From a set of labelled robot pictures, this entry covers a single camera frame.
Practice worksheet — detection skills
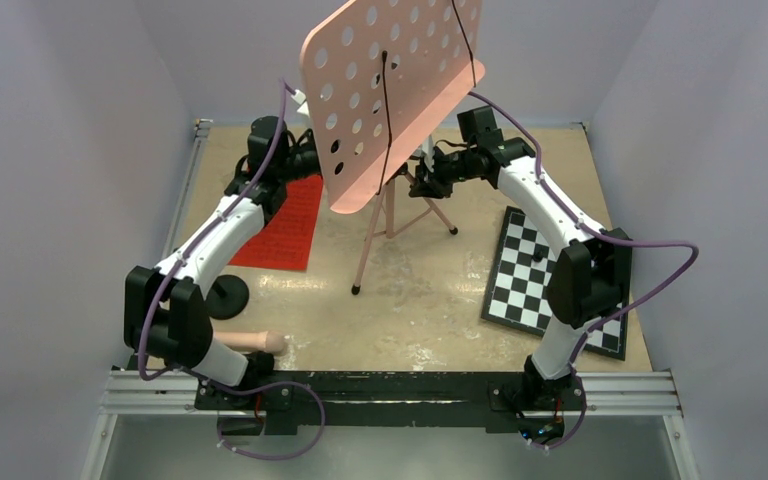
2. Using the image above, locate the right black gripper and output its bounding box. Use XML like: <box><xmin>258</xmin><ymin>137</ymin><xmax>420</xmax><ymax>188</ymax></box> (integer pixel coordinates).
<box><xmin>410</xmin><ymin>143</ymin><xmax>477</xmax><ymax>199</ymax></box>

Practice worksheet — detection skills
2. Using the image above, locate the pink tripod music stand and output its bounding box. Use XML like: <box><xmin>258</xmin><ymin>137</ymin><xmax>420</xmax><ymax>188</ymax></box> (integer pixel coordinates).
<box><xmin>299</xmin><ymin>0</ymin><xmax>487</xmax><ymax>297</ymax></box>

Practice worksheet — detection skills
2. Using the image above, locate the black microphone stand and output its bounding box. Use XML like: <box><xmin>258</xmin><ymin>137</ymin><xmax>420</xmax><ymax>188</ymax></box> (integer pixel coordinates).
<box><xmin>205</xmin><ymin>274</ymin><xmax>250</xmax><ymax>320</ymax></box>

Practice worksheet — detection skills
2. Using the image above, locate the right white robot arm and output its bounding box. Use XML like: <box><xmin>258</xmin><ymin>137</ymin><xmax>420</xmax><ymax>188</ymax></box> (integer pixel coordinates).
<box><xmin>409</xmin><ymin>106</ymin><xmax>632</xmax><ymax>407</ymax></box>

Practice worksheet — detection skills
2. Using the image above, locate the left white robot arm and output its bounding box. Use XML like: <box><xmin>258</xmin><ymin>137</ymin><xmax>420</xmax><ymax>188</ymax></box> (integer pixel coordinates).
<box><xmin>123</xmin><ymin>116</ymin><xmax>321</xmax><ymax>409</ymax></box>

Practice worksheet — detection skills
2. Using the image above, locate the black white chessboard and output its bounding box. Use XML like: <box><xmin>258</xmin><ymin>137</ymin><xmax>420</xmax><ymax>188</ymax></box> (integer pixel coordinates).
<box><xmin>480</xmin><ymin>205</ymin><xmax>634</xmax><ymax>362</ymax></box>

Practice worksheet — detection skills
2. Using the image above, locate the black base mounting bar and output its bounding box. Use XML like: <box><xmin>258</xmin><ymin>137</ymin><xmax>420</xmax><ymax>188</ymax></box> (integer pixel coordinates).
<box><xmin>195</xmin><ymin>371</ymin><xmax>582</xmax><ymax>435</ymax></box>

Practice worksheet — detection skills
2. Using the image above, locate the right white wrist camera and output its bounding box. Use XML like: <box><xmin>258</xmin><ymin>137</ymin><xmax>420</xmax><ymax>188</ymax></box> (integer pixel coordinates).
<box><xmin>418</xmin><ymin>135</ymin><xmax>435</xmax><ymax>171</ymax></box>

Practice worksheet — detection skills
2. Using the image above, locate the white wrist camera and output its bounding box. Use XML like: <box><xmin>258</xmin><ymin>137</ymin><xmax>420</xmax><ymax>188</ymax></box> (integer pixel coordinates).
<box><xmin>291</xmin><ymin>89</ymin><xmax>310</xmax><ymax>123</ymax></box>
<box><xmin>418</xmin><ymin>135</ymin><xmax>435</xmax><ymax>171</ymax></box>

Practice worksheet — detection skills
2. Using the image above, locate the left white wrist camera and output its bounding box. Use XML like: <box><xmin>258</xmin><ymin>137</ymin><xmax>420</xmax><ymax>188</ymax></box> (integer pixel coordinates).
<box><xmin>291</xmin><ymin>89</ymin><xmax>310</xmax><ymax>123</ymax></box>

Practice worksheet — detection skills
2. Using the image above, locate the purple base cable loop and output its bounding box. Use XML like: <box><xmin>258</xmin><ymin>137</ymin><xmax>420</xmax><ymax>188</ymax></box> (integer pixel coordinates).
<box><xmin>216</xmin><ymin>380</ymin><xmax>326</xmax><ymax>462</ymax></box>

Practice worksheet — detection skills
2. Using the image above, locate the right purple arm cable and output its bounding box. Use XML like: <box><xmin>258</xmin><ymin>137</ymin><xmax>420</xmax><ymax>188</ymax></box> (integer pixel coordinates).
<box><xmin>466</xmin><ymin>90</ymin><xmax>701</xmax><ymax>376</ymax></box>

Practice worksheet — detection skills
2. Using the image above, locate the aluminium frame rail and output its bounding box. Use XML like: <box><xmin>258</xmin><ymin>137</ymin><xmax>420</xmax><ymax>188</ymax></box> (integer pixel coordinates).
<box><xmin>82</xmin><ymin>119</ymin><xmax>700</xmax><ymax>480</ymax></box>

